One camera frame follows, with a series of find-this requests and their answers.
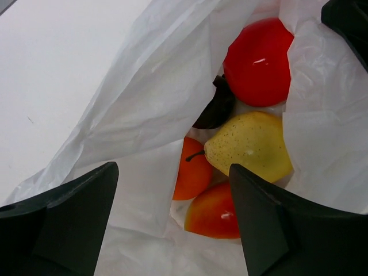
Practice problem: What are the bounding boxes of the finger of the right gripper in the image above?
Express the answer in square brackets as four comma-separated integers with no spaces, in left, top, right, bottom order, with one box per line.
[321,0,367,70]

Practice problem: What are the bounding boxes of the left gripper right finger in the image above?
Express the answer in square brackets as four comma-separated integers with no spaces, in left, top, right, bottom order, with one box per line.
[229,164,367,275]

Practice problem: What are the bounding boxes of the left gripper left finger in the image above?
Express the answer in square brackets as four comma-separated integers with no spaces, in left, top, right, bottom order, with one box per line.
[1,162,119,275]

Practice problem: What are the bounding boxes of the white plastic bag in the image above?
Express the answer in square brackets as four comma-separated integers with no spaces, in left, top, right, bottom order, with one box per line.
[6,1,367,275]

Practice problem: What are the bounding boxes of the red yellow fake peach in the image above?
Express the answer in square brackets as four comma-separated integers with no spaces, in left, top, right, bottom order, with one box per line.
[184,181,240,239]

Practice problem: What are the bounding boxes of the yellow fake pear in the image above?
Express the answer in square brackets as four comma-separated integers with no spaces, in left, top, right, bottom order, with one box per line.
[185,110,294,185]

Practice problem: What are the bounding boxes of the red fake apple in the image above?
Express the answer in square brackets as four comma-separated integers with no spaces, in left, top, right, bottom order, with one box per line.
[223,18,294,107]

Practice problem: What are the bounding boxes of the orange fake fruit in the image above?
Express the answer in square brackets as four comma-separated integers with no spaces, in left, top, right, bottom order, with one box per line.
[172,137,213,201]

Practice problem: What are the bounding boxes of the dark fake fruit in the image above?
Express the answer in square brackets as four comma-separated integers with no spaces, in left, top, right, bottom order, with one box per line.
[193,74,236,129]

